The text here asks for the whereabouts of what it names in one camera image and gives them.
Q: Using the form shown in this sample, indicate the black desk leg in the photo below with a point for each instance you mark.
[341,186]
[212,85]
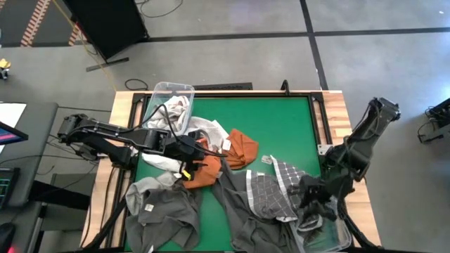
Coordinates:
[59,196]

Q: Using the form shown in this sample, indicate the white paper sheet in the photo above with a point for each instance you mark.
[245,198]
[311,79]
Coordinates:
[10,112]

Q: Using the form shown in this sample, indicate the black curved clamp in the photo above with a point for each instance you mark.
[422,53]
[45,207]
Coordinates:
[284,88]

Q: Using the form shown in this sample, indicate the handwritten white paper tag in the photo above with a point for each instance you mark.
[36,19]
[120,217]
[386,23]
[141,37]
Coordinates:
[226,145]

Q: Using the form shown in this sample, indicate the silver corner bracket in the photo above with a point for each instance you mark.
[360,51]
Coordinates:
[324,149]

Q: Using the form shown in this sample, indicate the white garment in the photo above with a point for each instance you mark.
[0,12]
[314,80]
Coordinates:
[168,119]

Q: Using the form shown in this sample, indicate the white plain towel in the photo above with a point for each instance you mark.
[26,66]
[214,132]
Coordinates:
[161,162]

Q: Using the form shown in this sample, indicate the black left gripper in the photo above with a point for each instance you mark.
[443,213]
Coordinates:
[183,149]

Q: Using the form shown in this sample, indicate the dark grey plain towel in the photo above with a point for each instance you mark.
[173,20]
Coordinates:
[239,211]

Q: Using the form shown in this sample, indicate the clear plastic bin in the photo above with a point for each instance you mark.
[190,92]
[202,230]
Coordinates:
[165,90]
[337,235]

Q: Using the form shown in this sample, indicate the orange towel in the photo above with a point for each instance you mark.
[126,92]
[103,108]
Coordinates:
[205,172]
[242,147]

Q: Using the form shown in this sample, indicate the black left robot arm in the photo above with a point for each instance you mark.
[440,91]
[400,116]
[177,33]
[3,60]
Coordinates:
[105,133]

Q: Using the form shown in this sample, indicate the grey desk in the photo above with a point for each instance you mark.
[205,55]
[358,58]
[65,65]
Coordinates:
[38,140]

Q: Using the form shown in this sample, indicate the grey checked towel white border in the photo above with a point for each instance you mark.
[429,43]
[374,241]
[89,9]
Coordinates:
[270,196]
[290,174]

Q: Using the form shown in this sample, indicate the black robot device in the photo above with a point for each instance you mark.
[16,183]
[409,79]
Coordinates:
[436,121]

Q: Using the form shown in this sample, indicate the green table mat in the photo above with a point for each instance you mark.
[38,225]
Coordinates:
[281,123]

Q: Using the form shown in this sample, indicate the black ribbed strip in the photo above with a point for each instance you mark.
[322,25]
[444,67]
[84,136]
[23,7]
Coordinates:
[225,86]

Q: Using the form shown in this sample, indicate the white waffle towel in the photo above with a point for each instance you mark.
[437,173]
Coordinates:
[207,130]
[172,112]

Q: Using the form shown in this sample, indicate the small yellow object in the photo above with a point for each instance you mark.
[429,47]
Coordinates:
[4,65]

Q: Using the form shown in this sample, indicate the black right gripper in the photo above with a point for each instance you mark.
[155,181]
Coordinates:
[314,191]

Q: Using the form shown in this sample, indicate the black standing panel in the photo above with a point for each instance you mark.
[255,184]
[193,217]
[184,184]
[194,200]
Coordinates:
[105,21]

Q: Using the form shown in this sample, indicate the grey waffle towel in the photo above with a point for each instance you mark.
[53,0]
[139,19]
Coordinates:
[168,218]

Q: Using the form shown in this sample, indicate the computer keyboard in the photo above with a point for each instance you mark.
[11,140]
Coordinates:
[7,186]

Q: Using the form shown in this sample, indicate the light grey towel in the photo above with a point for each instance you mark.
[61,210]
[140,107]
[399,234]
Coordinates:
[144,189]

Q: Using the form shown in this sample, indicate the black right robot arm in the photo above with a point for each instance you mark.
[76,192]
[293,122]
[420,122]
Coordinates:
[372,123]

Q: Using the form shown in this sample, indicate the computer monitor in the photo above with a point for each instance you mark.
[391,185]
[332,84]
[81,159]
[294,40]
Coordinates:
[10,135]

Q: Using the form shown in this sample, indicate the black computer mouse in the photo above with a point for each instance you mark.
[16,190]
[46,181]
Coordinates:
[6,237]

